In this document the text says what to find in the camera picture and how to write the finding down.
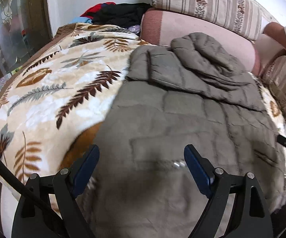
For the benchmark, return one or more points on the olive quilted puffer jacket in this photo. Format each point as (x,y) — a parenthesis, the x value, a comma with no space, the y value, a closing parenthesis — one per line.
(191,93)

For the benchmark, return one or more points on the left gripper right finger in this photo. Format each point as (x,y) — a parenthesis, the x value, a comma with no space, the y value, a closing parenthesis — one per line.
(215,184)

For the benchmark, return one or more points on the striped floral back cushion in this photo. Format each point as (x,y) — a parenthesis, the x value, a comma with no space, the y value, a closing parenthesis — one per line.
(246,18)

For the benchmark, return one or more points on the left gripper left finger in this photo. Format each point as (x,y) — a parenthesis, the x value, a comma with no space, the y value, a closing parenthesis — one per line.
(68,184)

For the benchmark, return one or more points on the glass panel door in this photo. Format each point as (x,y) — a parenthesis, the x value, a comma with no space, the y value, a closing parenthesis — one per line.
(24,29)

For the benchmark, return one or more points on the leaf pattern fleece blanket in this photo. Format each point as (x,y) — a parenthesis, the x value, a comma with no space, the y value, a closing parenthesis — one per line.
(67,89)

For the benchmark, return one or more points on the black and red clothes pile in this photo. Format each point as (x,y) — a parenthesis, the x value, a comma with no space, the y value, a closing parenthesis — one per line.
(123,15)

